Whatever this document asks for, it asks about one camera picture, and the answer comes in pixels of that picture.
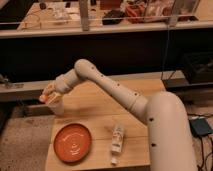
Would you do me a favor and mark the orange plate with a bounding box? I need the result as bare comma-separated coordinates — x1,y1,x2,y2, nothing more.
53,123,92,163

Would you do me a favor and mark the grey metal post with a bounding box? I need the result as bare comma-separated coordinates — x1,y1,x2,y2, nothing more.
168,0,183,27
79,0,90,31

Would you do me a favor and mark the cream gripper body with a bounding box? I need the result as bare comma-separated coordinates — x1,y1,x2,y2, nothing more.
41,83,62,103

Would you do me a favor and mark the black bag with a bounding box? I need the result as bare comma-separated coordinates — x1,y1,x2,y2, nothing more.
102,10,124,25

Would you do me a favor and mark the black power adapter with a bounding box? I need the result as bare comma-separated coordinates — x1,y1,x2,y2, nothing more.
189,118,213,137

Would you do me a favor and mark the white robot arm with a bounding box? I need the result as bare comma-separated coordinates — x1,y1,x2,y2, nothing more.
39,59,198,171

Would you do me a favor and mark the grey metal post right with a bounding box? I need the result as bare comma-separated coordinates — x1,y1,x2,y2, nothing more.
168,0,183,27

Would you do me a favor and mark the white squeeze bottle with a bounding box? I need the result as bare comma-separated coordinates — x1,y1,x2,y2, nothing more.
110,124,125,165

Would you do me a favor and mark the red cloth pile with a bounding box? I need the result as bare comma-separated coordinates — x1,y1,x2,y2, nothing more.
125,4,145,23

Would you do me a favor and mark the white ceramic cup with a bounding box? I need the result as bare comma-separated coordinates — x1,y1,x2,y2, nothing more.
49,100,64,116

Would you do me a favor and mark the black cable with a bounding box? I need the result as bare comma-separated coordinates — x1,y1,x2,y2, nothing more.
194,113,213,171

